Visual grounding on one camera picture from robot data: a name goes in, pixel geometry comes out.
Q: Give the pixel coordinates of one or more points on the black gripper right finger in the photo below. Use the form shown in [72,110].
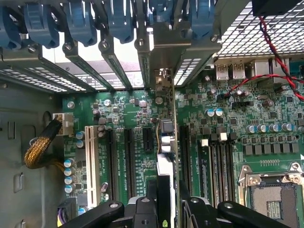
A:
[199,213]

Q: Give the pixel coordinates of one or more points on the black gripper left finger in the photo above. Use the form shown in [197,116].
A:
[142,213]

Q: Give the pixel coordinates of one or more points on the long black expansion slot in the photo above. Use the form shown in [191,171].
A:
[185,154]
[111,164]
[130,161]

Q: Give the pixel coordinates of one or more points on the white PCI expansion slot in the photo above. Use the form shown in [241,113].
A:
[91,161]

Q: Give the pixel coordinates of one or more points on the short black expansion slot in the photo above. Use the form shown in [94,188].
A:
[147,140]

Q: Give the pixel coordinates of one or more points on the CPU socket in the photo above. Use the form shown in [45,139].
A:
[273,202]

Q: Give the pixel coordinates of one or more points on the green Dell motherboard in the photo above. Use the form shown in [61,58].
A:
[261,114]

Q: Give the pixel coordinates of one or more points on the silver USB port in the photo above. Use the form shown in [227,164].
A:
[222,71]
[238,70]

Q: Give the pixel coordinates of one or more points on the metal slot cover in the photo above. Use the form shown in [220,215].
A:
[116,66]
[143,69]

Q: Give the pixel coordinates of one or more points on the grey metal PC case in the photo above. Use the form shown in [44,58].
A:
[23,99]

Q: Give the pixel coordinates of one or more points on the blue slot retention clip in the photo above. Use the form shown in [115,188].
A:
[40,26]
[9,33]
[118,23]
[204,21]
[161,12]
[79,23]

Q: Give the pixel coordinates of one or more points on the black plastic housing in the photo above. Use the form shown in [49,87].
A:
[278,7]

